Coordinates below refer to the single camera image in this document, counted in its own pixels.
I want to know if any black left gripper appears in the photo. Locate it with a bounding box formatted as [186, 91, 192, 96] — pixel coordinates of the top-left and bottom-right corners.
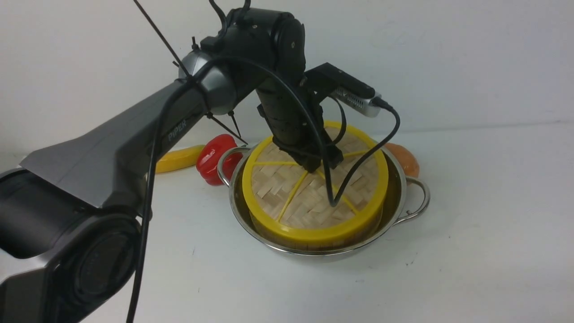
[256, 80, 344, 173]

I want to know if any woven bamboo steamer lid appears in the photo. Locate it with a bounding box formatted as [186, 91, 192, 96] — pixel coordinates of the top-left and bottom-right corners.
[241, 137, 389, 228]

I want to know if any bamboo steamer basket yellow rim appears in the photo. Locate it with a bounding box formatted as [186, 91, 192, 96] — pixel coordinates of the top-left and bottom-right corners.
[250, 209, 382, 251]

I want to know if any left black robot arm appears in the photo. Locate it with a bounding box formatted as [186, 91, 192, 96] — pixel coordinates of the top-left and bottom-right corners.
[1, 0, 343, 323]

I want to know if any stainless steel pot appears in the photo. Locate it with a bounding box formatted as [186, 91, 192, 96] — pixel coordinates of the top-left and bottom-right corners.
[217, 146, 431, 262]

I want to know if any red toy bell pepper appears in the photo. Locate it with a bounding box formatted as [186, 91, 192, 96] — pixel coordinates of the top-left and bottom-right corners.
[196, 134, 243, 186]

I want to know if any yellow toy banana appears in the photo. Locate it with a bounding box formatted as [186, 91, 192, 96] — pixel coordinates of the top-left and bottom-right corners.
[155, 145, 205, 174]

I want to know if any brown toy potato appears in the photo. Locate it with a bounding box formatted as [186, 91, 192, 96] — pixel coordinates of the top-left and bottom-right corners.
[385, 143, 420, 178]

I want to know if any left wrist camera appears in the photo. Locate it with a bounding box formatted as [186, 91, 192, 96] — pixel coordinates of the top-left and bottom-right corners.
[303, 63, 390, 118]

